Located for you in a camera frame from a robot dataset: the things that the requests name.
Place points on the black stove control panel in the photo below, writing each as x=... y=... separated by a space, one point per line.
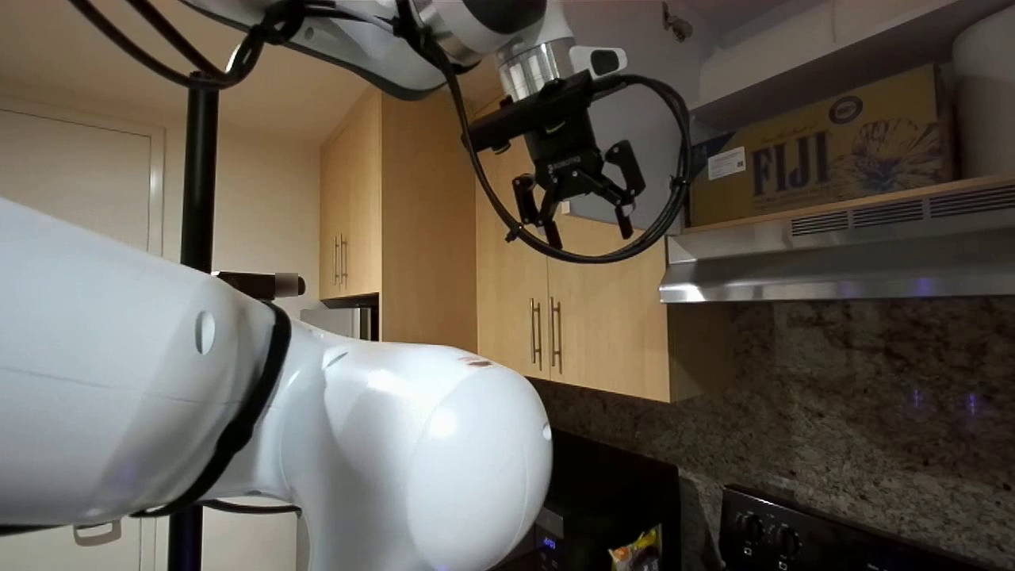
x=782 y=533

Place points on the white room door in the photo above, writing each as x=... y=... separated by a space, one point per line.
x=74 y=178

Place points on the tall deep wood cabinet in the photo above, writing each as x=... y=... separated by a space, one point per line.
x=422 y=234

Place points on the light wood cabinet door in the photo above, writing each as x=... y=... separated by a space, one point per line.
x=654 y=160

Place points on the open cabinet body with shelf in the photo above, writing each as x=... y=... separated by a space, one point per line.
x=868 y=58

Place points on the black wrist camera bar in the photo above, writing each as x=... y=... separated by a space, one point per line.
x=508 y=123

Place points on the black microwave oven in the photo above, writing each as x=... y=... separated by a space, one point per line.
x=622 y=487

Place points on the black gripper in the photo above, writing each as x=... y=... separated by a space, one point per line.
x=573 y=147

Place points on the light wood wall cabinet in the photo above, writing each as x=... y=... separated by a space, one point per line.
x=603 y=318

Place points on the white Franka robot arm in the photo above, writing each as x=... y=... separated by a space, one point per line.
x=319 y=445

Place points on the yellow snack bag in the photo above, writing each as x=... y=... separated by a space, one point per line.
x=635 y=550

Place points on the Fiji cardboard box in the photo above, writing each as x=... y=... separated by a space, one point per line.
x=834 y=160

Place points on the stainless steel range hood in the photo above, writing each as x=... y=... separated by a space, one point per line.
x=843 y=265

